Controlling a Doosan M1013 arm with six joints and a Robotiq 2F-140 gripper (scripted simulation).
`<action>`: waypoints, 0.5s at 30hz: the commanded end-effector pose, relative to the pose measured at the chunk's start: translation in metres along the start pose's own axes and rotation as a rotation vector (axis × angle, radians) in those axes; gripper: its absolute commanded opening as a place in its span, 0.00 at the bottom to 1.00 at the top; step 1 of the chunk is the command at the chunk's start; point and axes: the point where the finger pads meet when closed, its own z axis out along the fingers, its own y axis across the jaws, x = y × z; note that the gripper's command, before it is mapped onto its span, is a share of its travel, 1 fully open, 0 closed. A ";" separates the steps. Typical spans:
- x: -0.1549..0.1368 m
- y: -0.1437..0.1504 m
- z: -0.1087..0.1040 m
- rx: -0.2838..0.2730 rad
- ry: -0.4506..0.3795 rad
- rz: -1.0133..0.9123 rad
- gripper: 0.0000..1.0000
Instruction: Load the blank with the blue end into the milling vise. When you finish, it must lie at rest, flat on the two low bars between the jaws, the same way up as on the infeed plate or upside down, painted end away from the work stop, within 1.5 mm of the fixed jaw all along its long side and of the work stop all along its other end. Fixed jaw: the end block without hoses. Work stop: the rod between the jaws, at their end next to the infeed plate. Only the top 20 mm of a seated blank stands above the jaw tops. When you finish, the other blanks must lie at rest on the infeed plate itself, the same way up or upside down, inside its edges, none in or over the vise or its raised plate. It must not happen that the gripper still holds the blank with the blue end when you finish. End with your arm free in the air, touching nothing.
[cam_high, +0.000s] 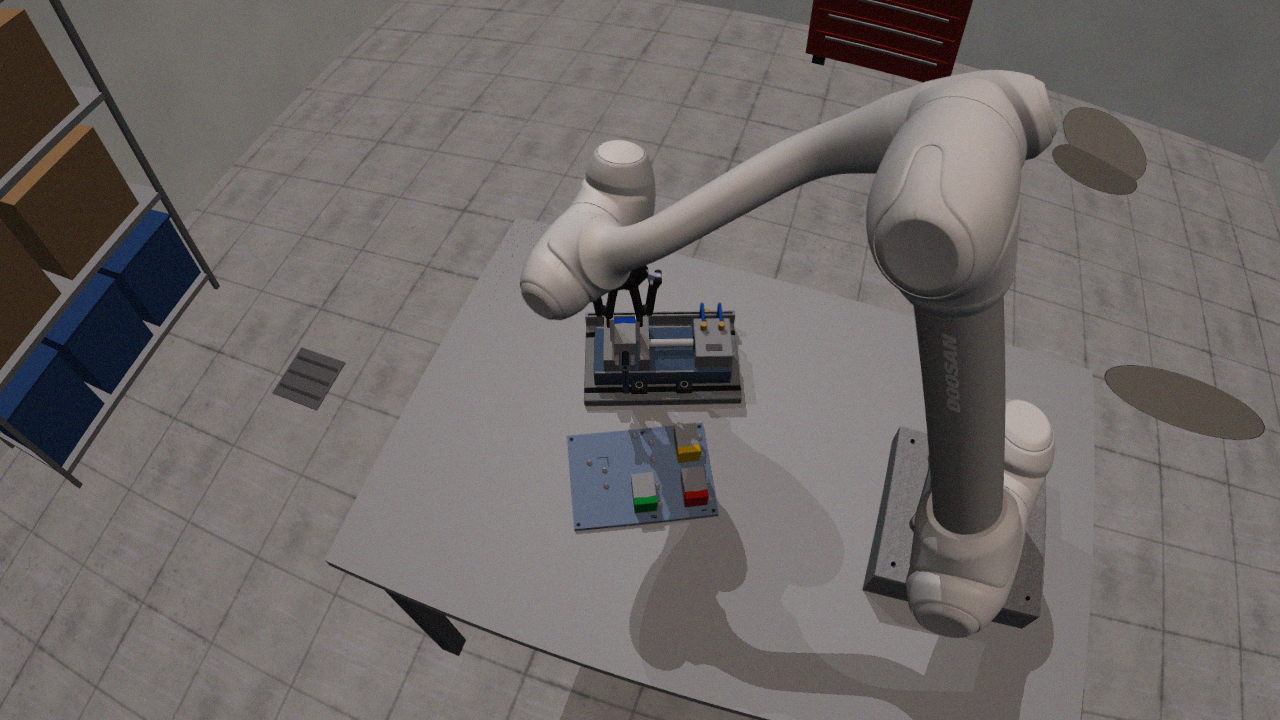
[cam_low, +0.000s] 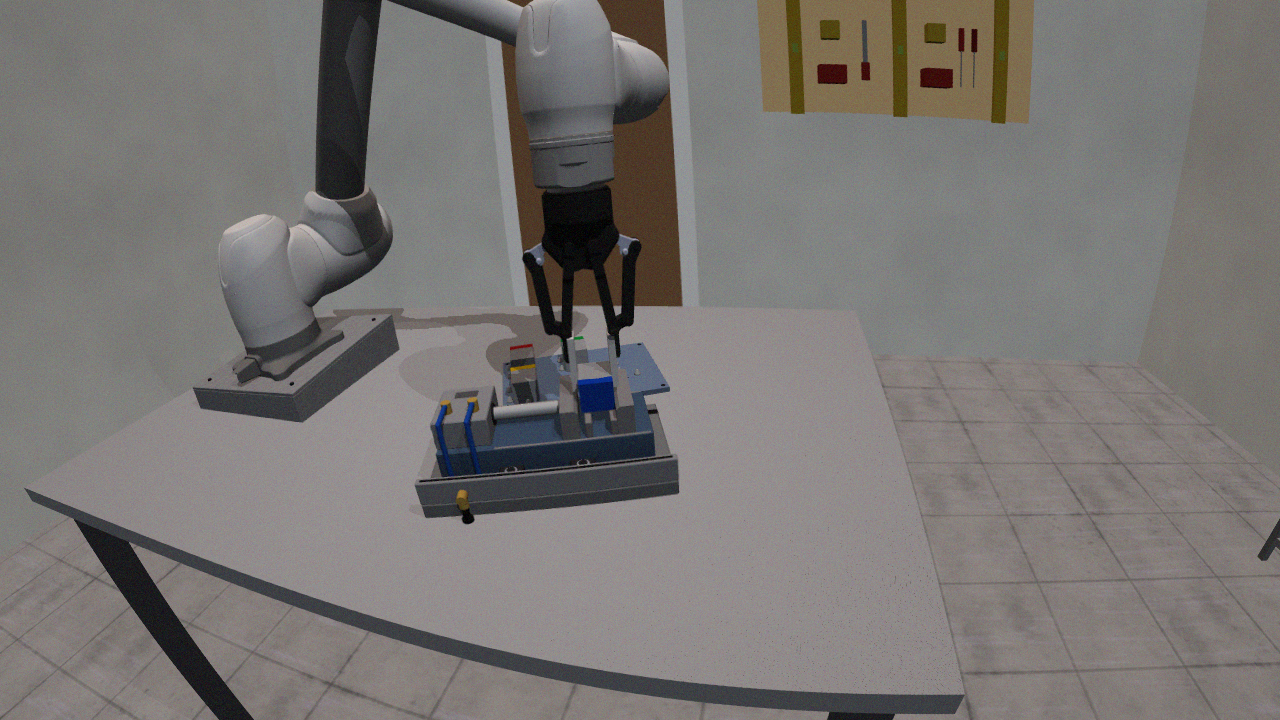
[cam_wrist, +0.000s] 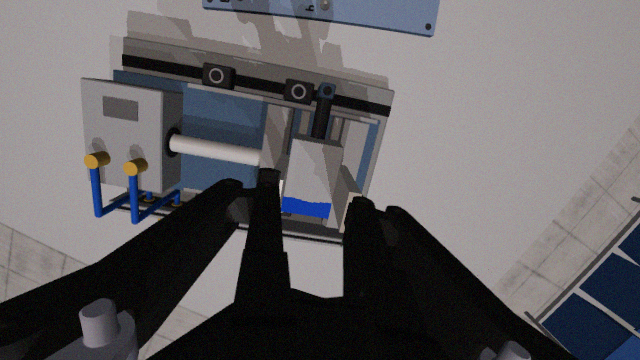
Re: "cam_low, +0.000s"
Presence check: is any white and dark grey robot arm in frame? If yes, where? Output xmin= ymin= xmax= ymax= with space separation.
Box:
xmin=218 ymin=0 xmax=669 ymax=384

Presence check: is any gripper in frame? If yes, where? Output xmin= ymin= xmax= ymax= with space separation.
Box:
xmin=522 ymin=184 xmax=643 ymax=391

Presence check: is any grey metal blank with green end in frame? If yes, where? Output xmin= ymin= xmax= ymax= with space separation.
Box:
xmin=561 ymin=336 xmax=589 ymax=372

